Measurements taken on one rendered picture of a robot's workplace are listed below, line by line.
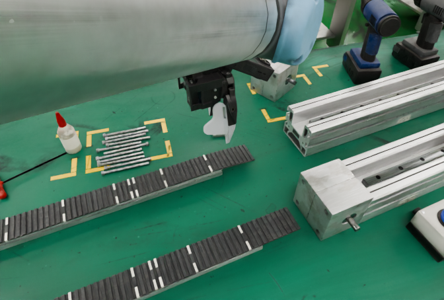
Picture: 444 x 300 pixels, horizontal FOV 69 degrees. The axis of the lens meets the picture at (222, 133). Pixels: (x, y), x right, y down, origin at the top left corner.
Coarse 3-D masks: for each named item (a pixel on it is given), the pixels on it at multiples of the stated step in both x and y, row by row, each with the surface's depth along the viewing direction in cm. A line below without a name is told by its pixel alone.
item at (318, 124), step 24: (408, 72) 87; (432, 72) 88; (336, 96) 79; (360, 96) 82; (384, 96) 84; (408, 96) 79; (432, 96) 84; (288, 120) 79; (312, 120) 77; (336, 120) 73; (360, 120) 77; (384, 120) 82; (312, 144) 74; (336, 144) 78
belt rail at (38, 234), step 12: (192, 180) 71; (204, 180) 72; (156, 192) 68; (168, 192) 69; (120, 204) 66; (132, 204) 67; (84, 216) 63; (96, 216) 65; (48, 228) 62; (60, 228) 63; (12, 240) 60; (24, 240) 61
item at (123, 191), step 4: (124, 180) 68; (116, 184) 67; (120, 184) 67; (124, 184) 67; (120, 188) 66; (124, 188) 66; (120, 192) 65; (124, 192) 66; (128, 192) 66; (120, 196) 65; (124, 196) 65; (128, 196) 65; (120, 200) 64; (124, 200) 64; (128, 200) 65
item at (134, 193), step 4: (128, 180) 68; (132, 180) 68; (128, 184) 67; (132, 184) 67; (136, 184) 67; (128, 188) 66; (132, 188) 66; (136, 188) 66; (132, 192) 65; (136, 192) 65; (132, 196) 65; (136, 196) 65
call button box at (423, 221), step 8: (416, 208) 64; (424, 208) 60; (432, 208) 60; (440, 208) 60; (416, 216) 60; (424, 216) 59; (432, 216) 59; (440, 216) 58; (408, 224) 63; (416, 224) 61; (424, 224) 59; (432, 224) 58; (440, 224) 58; (416, 232) 61; (424, 232) 60; (432, 232) 58; (440, 232) 57; (424, 240) 60; (432, 240) 58; (440, 240) 57; (432, 248) 59; (440, 248) 57; (440, 256) 58
